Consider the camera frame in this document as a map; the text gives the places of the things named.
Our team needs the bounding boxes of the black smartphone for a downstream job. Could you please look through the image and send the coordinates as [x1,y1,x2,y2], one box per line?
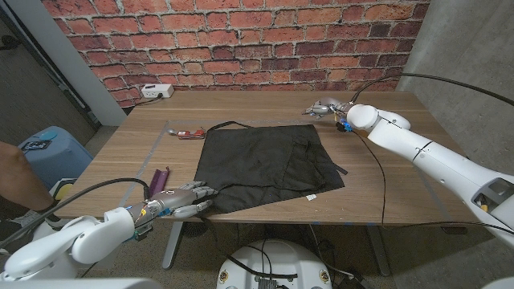
[20,140,52,152]

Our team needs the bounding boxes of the white power strip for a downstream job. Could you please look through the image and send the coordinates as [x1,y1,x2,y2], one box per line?
[141,83,175,100]

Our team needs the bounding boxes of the black power strip cord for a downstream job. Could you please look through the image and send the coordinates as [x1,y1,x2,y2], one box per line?
[134,95,164,108]

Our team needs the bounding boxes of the grey sneaker with black sock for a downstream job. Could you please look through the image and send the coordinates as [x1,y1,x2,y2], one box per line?
[11,200,63,232]

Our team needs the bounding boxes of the blue plastic bin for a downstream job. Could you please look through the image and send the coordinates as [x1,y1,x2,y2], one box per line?
[15,125,94,189]

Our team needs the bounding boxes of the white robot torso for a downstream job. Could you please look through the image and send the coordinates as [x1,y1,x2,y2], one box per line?
[0,278,164,289]

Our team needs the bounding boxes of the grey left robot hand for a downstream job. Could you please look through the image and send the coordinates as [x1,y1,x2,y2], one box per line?
[128,180,219,236]

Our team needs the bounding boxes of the purple plastic piece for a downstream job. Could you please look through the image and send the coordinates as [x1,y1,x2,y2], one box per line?
[148,166,171,197]

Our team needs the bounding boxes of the white and yellow floor object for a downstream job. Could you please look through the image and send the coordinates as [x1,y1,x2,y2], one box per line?
[51,178,75,201]

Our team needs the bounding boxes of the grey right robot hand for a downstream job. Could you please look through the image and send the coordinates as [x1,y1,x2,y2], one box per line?
[301,96,357,121]

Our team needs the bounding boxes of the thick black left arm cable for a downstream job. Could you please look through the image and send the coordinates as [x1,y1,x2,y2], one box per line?
[0,177,152,250]

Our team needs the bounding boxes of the grey metal table leg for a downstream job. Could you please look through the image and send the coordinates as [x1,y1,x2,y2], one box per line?
[161,221,186,270]
[367,225,391,277]

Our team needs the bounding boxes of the red brick printed backdrop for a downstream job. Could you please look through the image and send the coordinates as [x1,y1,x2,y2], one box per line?
[41,0,430,108]

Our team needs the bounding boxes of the red toy swiss knife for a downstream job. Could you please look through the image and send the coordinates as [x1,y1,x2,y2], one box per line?
[166,128,206,140]

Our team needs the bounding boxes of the black apron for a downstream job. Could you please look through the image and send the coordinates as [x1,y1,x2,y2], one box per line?
[194,120,349,214]

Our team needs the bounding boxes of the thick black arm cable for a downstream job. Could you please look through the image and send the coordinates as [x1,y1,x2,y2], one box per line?
[349,72,514,108]
[0,177,152,250]

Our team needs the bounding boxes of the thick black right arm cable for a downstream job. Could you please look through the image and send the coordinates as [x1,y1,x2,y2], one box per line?
[349,72,514,108]

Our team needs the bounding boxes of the person's bare leg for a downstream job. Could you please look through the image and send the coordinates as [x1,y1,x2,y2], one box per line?
[0,140,55,212]

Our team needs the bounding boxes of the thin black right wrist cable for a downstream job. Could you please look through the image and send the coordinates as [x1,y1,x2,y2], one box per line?
[351,128,514,237]

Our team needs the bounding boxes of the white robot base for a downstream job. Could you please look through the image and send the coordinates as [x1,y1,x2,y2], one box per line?
[216,239,333,289]

